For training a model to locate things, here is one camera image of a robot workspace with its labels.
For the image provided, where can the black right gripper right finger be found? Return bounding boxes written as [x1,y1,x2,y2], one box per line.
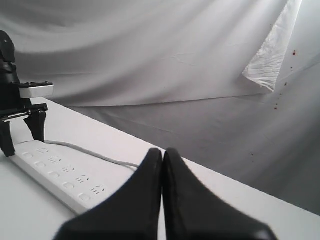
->
[162,148,275,240]

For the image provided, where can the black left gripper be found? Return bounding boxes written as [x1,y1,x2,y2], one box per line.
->
[0,83,48,157]

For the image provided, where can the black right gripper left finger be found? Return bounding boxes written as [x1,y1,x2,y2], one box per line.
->
[61,148,163,240]

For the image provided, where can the white five-socket power strip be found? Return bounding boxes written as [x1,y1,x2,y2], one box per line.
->
[9,140,118,216]

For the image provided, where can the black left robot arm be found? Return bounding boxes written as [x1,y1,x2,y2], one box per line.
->
[0,30,54,157]

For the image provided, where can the grey backdrop cloth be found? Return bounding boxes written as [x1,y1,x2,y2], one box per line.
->
[0,0,320,214]

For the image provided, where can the white crumpled cloth sheet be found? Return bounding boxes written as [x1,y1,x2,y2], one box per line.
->
[242,0,303,92]

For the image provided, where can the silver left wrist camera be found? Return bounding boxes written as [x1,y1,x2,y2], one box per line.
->
[18,81,54,99]

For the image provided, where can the grey power cable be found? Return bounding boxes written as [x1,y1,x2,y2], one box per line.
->
[44,140,141,169]

